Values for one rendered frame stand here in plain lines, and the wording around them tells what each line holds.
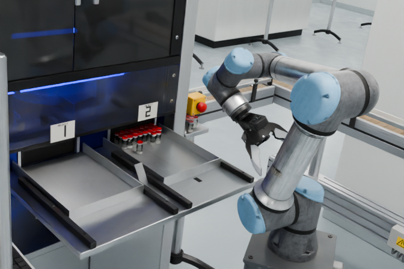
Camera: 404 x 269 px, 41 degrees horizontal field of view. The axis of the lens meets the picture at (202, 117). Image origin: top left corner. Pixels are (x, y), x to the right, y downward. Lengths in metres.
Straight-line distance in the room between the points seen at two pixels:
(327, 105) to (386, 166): 1.94
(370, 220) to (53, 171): 1.43
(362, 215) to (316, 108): 1.40
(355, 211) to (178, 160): 1.00
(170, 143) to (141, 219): 0.52
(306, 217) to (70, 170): 0.76
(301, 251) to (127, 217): 0.52
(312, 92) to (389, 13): 1.78
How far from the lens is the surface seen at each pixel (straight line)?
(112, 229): 1.54
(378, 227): 2.56
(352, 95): 1.28
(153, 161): 1.89
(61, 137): 1.76
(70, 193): 1.69
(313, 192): 1.57
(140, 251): 2.26
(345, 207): 2.62
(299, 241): 1.65
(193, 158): 1.93
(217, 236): 3.09
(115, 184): 1.74
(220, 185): 1.80
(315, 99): 1.24
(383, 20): 3.01
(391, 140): 2.38
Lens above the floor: 1.76
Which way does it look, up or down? 23 degrees down
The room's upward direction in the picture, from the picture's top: 7 degrees clockwise
